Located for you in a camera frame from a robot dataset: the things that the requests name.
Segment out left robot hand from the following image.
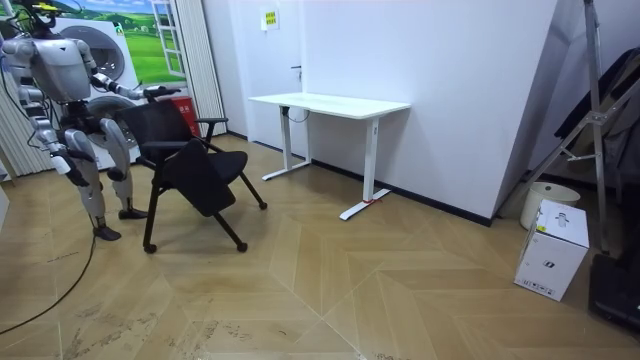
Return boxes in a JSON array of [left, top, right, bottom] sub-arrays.
[[142, 85, 183, 101]]

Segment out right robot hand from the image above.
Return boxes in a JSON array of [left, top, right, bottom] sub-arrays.
[[49, 146, 96, 189]]

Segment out black wheeled office chair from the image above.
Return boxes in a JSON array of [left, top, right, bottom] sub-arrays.
[[113, 97, 269, 255]]

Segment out red box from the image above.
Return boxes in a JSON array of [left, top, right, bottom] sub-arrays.
[[167, 95, 202, 139]]

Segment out robot legs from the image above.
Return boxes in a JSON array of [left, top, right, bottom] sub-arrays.
[[62, 117, 149, 243]]

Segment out white pleated curtain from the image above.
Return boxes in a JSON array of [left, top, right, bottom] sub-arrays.
[[0, 74, 54, 179], [172, 0, 229, 137]]

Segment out white washing machine tower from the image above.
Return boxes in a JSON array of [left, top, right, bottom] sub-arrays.
[[52, 17, 144, 171]]

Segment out robot body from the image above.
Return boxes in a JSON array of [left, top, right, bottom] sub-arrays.
[[2, 0, 101, 139]]

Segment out white door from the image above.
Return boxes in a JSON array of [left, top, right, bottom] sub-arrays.
[[234, 0, 306, 145]]

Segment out yellow and white door sign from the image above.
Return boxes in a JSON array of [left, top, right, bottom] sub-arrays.
[[259, 7, 281, 32]]

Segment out white standing desk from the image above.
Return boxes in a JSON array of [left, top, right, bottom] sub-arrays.
[[248, 92, 412, 222]]

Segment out white round bin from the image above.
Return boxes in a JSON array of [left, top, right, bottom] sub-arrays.
[[519, 181, 582, 231]]

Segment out white cardboard box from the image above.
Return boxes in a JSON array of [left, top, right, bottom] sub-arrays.
[[513, 198, 591, 303]]

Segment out grey metal stand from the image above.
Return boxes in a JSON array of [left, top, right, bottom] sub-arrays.
[[509, 0, 640, 256]]

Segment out black leaning panel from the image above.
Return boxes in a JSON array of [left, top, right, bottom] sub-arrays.
[[553, 47, 640, 146]]

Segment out black case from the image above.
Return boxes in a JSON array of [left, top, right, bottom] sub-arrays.
[[588, 252, 640, 334]]

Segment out green landscape wall poster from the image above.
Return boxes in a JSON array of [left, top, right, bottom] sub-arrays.
[[0, 0, 189, 87]]

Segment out black floor cable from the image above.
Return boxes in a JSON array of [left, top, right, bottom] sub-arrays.
[[0, 234, 99, 337]]

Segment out black desk cable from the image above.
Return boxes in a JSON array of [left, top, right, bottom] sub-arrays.
[[282, 107, 311, 125]]

